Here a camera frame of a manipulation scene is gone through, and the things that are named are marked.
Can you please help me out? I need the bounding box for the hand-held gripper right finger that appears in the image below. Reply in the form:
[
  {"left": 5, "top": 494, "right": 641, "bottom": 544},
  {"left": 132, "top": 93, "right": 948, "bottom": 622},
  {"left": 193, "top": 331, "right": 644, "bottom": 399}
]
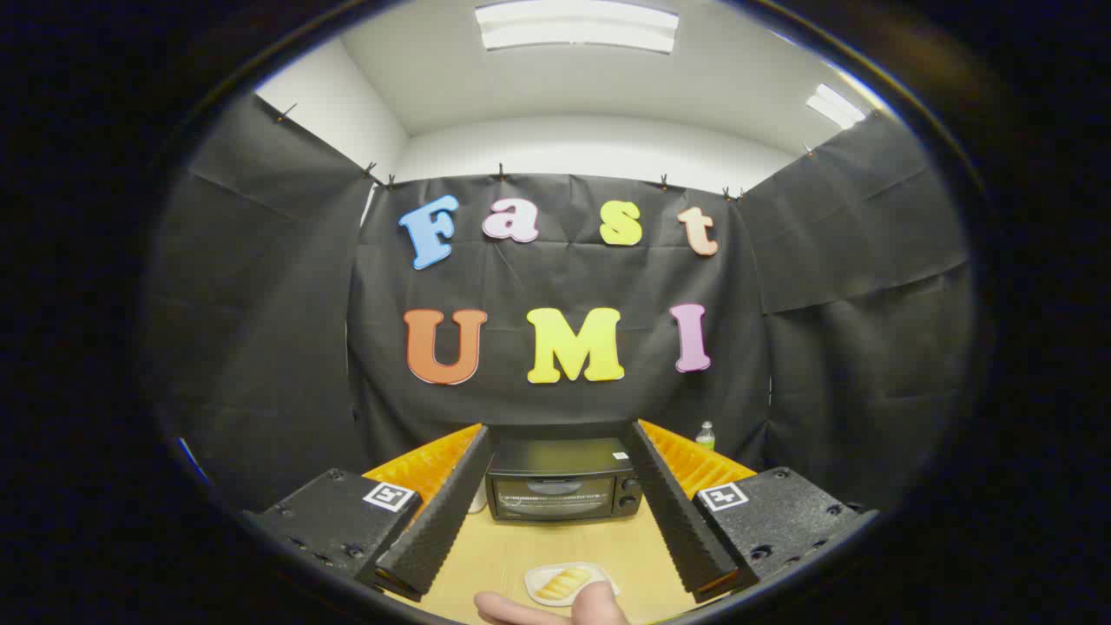
[{"left": 627, "top": 419, "right": 879, "bottom": 604}]

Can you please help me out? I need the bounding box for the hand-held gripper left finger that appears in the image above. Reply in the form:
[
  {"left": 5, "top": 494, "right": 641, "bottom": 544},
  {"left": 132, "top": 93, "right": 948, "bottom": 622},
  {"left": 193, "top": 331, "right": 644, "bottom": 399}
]
[{"left": 241, "top": 423, "right": 494, "bottom": 602}]

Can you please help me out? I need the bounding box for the black toaster oven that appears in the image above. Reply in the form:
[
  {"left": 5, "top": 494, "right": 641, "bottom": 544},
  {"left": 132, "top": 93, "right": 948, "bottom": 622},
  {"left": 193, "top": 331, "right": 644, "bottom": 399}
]
[{"left": 484, "top": 437, "right": 645, "bottom": 523}]

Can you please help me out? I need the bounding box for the yellow ridged bread roll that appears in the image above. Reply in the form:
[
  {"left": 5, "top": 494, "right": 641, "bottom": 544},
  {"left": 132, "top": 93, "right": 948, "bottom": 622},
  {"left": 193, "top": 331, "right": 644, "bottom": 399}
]
[{"left": 536, "top": 567, "right": 594, "bottom": 602}]

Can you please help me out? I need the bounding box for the white oval plate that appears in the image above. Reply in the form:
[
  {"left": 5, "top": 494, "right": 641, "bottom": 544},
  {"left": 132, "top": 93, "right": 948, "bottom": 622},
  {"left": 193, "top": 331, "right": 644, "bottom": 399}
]
[{"left": 523, "top": 562, "right": 621, "bottom": 608}]

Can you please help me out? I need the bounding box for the small ceiling light panel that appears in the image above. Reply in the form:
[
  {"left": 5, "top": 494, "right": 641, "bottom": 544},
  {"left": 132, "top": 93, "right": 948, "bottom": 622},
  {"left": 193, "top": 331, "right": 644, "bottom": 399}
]
[{"left": 805, "top": 82, "right": 869, "bottom": 131}]

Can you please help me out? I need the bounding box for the long ceiling light panel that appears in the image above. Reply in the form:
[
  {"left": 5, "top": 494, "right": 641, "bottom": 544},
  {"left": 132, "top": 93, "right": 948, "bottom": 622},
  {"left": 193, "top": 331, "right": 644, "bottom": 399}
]
[{"left": 475, "top": 0, "right": 680, "bottom": 55}]

